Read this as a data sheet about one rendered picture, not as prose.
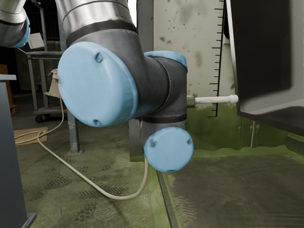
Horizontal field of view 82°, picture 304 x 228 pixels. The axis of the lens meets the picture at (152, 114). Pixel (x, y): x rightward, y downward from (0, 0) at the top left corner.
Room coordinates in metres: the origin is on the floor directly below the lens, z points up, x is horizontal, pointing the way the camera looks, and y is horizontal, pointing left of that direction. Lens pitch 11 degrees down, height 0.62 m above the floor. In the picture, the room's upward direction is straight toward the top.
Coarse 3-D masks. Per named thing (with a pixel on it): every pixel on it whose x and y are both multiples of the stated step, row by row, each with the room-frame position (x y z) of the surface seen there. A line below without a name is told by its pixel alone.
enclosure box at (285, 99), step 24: (240, 0) 0.79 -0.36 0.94; (264, 0) 0.81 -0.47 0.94; (288, 0) 0.83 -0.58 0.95; (240, 24) 0.79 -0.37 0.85; (264, 24) 0.81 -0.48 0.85; (288, 24) 0.83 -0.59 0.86; (240, 48) 0.80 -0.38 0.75; (264, 48) 0.81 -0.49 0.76; (288, 48) 0.83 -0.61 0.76; (240, 72) 0.80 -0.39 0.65; (264, 72) 0.82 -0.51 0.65; (288, 72) 0.83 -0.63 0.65; (240, 96) 0.80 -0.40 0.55; (264, 96) 0.82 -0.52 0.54; (288, 96) 0.84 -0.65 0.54; (264, 120) 0.64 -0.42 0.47; (288, 120) 0.63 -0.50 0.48
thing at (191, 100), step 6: (192, 96) 0.65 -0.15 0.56; (222, 96) 0.69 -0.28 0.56; (228, 96) 0.69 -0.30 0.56; (234, 96) 0.68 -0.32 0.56; (192, 102) 0.65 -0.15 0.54; (198, 102) 0.66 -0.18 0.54; (204, 102) 0.67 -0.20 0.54; (210, 102) 0.67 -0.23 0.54; (216, 102) 0.68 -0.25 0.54; (222, 102) 0.68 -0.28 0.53; (234, 102) 0.69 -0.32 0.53
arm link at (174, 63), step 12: (168, 60) 0.30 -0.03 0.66; (180, 60) 0.31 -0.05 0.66; (168, 72) 0.27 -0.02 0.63; (180, 72) 0.31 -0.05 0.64; (180, 84) 0.30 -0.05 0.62; (168, 96) 0.27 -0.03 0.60; (180, 96) 0.31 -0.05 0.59; (168, 108) 0.30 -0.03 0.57; (180, 108) 0.31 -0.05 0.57; (144, 120) 0.32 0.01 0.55; (156, 120) 0.30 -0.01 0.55; (168, 120) 0.30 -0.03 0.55; (180, 120) 0.31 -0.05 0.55
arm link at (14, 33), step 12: (0, 0) 0.59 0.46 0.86; (12, 0) 0.61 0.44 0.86; (24, 0) 0.64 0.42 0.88; (0, 12) 0.61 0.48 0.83; (12, 12) 0.64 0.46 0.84; (24, 12) 0.70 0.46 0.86; (0, 24) 0.63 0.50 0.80; (12, 24) 0.65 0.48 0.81; (24, 24) 0.71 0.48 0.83; (0, 36) 0.66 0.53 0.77; (12, 36) 0.69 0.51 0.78; (24, 36) 0.72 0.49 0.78
